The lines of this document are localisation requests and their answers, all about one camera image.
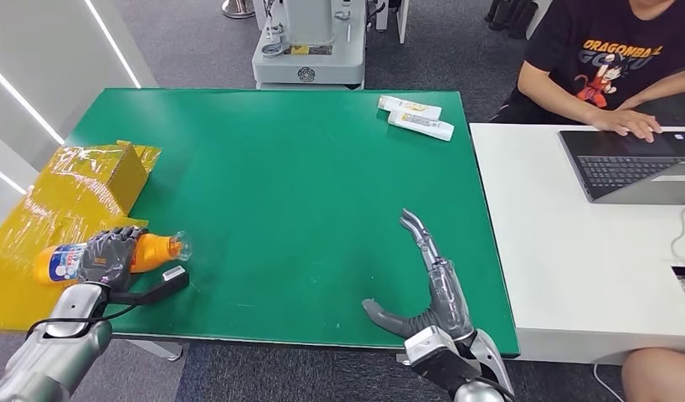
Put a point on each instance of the white cabinet panel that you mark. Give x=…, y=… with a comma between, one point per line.
x=402, y=22

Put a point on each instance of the chrome stand base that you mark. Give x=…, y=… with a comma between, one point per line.
x=238, y=8

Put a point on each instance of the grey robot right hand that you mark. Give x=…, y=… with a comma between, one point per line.
x=448, y=299

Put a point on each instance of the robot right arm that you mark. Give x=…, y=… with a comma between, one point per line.
x=495, y=360

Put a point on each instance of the person's right hand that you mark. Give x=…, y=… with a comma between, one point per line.
x=625, y=123

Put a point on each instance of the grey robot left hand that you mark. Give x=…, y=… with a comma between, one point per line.
x=109, y=258

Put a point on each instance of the orange bottle with clear cap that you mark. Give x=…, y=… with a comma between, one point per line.
x=151, y=252

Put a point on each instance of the grey laptop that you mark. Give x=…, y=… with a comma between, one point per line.
x=625, y=169

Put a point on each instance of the grey machine base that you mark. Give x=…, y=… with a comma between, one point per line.
x=308, y=61

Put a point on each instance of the white tube with yellow print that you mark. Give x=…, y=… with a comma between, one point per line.
x=409, y=107

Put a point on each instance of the grey table leg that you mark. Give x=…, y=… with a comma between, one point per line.
x=159, y=349

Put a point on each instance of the person's bare knee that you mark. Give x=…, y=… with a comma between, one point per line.
x=664, y=377

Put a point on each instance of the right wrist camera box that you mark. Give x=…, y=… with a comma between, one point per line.
x=437, y=355

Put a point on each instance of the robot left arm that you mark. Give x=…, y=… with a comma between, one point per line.
x=48, y=355

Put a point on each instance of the person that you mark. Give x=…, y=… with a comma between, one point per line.
x=597, y=33

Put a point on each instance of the yellow film-wrapped cardboard box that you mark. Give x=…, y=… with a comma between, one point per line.
x=70, y=188

